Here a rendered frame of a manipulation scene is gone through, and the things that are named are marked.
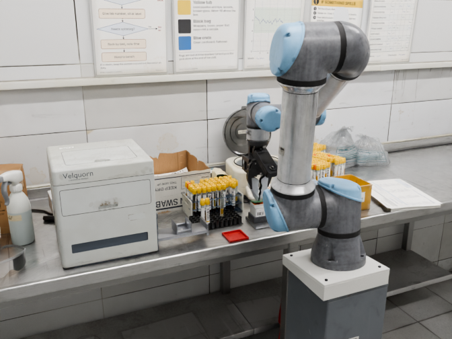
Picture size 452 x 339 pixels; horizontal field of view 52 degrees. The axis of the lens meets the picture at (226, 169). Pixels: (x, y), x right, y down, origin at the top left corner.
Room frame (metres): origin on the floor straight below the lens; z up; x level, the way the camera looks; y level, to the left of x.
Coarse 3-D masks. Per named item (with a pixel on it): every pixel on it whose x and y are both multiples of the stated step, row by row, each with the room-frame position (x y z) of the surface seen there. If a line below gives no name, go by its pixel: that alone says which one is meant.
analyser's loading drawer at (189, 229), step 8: (176, 224) 1.38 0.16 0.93; (184, 224) 1.39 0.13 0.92; (192, 224) 1.41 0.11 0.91; (200, 224) 1.41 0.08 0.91; (208, 224) 1.36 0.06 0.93; (160, 232) 1.35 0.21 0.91; (168, 232) 1.35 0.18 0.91; (176, 232) 1.33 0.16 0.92; (184, 232) 1.34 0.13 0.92; (192, 232) 1.35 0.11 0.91; (200, 232) 1.35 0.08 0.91; (208, 232) 1.36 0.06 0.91; (160, 240) 1.31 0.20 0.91
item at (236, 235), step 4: (224, 232) 1.41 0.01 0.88; (228, 232) 1.42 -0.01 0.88; (232, 232) 1.42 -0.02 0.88; (236, 232) 1.42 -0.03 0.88; (240, 232) 1.42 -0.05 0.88; (224, 236) 1.39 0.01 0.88; (228, 236) 1.39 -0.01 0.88; (232, 236) 1.39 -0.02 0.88; (236, 236) 1.39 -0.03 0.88; (240, 236) 1.39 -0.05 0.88; (244, 236) 1.39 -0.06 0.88; (228, 240) 1.36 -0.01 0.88; (232, 240) 1.35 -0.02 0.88; (236, 240) 1.36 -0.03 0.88; (240, 240) 1.36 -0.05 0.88
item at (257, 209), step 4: (252, 204) 1.50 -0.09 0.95; (256, 204) 1.49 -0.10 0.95; (260, 204) 1.49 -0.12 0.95; (252, 208) 1.50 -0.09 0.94; (256, 208) 1.48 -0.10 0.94; (260, 208) 1.48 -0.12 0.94; (252, 212) 1.49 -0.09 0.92; (256, 212) 1.48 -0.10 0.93; (260, 212) 1.48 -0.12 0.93; (264, 212) 1.49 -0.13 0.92; (256, 216) 1.48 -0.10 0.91; (260, 216) 1.48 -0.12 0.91
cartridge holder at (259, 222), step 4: (248, 212) 1.52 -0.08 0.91; (248, 216) 1.52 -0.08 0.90; (252, 216) 1.48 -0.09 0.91; (264, 216) 1.48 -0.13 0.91; (248, 220) 1.51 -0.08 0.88; (252, 220) 1.48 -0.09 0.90; (256, 220) 1.47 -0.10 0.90; (260, 220) 1.48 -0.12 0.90; (264, 220) 1.48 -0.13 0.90; (252, 224) 1.48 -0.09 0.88; (256, 224) 1.46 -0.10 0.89; (260, 224) 1.46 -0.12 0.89; (264, 224) 1.46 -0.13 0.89; (256, 228) 1.45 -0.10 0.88
